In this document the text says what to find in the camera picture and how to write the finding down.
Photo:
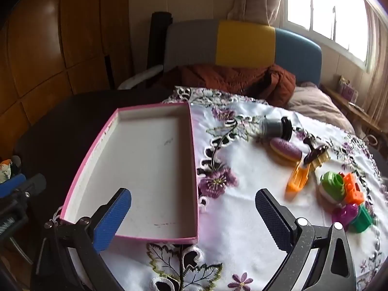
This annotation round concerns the grey canister with black lid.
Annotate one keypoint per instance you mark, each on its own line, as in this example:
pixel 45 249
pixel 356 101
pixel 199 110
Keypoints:
pixel 271 127

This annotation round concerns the window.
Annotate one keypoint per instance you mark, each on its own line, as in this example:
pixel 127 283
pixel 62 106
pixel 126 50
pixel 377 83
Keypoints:
pixel 333 6

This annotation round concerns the grey yellow blue headboard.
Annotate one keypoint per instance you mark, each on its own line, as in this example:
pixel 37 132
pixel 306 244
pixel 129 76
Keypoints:
pixel 242 42

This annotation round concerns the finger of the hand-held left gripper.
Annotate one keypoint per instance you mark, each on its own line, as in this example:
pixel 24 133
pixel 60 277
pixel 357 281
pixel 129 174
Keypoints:
pixel 33 185
pixel 10 185

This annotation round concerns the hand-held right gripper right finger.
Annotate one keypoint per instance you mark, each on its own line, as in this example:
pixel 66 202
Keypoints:
pixel 274 218

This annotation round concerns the purple box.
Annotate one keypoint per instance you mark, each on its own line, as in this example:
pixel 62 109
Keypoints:
pixel 348 89

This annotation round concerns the pink cardboard box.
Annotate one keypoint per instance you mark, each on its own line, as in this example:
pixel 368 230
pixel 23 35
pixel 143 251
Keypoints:
pixel 145 157

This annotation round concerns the teal green plastic cap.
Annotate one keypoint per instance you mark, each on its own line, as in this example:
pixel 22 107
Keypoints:
pixel 362 219

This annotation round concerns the green plug-in repellent heater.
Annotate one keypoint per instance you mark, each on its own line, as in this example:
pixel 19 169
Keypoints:
pixel 332 182

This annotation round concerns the orange plastic toy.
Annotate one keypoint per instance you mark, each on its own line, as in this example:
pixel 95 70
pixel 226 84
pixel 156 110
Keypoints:
pixel 353 192

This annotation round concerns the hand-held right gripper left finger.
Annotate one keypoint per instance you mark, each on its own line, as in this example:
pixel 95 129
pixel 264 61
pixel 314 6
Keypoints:
pixel 112 218

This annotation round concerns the floral embroidered tablecloth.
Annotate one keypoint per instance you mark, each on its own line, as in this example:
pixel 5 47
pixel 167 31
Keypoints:
pixel 242 233

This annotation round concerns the black rolled mat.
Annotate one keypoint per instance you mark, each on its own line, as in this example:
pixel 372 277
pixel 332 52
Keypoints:
pixel 159 36

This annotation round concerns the beige pink duvet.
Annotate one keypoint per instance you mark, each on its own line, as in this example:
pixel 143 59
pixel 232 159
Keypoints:
pixel 318 103

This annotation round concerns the printed plastic bag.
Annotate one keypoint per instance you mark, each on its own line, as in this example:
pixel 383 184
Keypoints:
pixel 6 171

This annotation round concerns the magenta perforated plastic dome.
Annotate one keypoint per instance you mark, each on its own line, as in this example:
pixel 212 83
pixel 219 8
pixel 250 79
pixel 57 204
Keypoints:
pixel 344 213

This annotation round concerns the brown quilted jacket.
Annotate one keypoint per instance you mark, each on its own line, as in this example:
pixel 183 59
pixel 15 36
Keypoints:
pixel 227 78

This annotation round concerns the wooden wardrobe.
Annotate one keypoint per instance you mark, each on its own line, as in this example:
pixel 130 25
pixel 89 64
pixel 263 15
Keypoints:
pixel 60 36

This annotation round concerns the white chair armrest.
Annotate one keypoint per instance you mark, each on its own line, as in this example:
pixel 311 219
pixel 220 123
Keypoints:
pixel 139 78

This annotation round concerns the wooden side shelf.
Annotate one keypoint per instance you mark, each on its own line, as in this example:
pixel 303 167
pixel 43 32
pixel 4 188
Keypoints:
pixel 351 107

